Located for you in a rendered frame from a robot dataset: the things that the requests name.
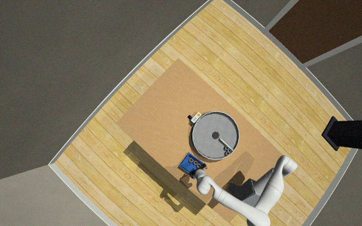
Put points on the blue crate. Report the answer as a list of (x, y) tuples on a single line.
[(187, 165)]

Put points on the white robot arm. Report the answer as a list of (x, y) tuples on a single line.
[(270, 186)]

